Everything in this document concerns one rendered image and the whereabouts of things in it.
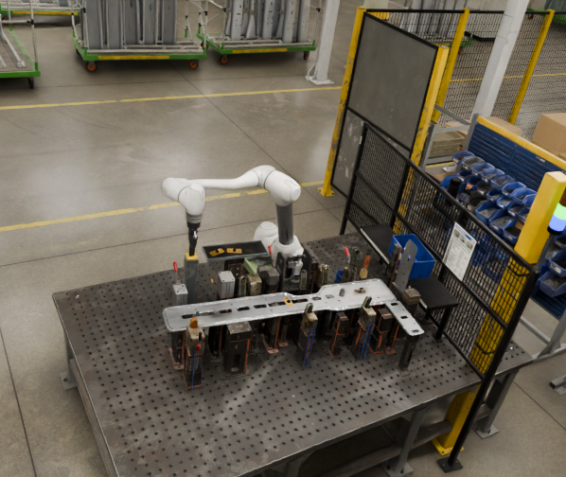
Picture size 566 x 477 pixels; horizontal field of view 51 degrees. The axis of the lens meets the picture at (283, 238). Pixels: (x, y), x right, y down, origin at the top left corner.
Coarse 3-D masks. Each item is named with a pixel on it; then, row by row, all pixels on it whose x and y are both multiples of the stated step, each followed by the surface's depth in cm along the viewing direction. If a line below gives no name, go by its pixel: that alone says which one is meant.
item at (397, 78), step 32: (384, 32) 543; (352, 64) 592; (384, 64) 549; (416, 64) 512; (352, 96) 601; (384, 96) 556; (416, 96) 519; (352, 128) 609; (384, 128) 565; (416, 128) 525; (352, 160) 618; (416, 160) 533; (320, 192) 672
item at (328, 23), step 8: (328, 0) 934; (336, 0) 932; (328, 8) 937; (336, 8) 939; (328, 16) 941; (336, 16) 947; (328, 24) 948; (328, 32) 956; (320, 40) 970; (328, 40) 964; (320, 48) 976; (328, 48) 973; (320, 56) 979; (328, 56) 981; (320, 64) 983; (320, 72) 989; (312, 80) 996; (320, 80) 998; (328, 80) 1007
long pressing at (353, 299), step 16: (336, 288) 360; (352, 288) 362; (368, 288) 364; (384, 288) 366; (192, 304) 329; (208, 304) 332; (224, 304) 333; (240, 304) 335; (256, 304) 337; (304, 304) 343; (320, 304) 345; (336, 304) 347; (352, 304) 349; (176, 320) 317; (208, 320) 321; (224, 320) 322; (240, 320) 324
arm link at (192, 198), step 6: (186, 186) 324; (192, 186) 316; (198, 186) 317; (180, 192) 322; (186, 192) 317; (192, 192) 315; (198, 192) 315; (180, 198) 321; (186, 198) 318; (192, 198) 316; (198, 198) 316; (204, 198) 321; (186, 204) 320; (192, 204) 318; (198, 204) 318; (186, 210) 323; (192, 210) 320; (198, 210) 320
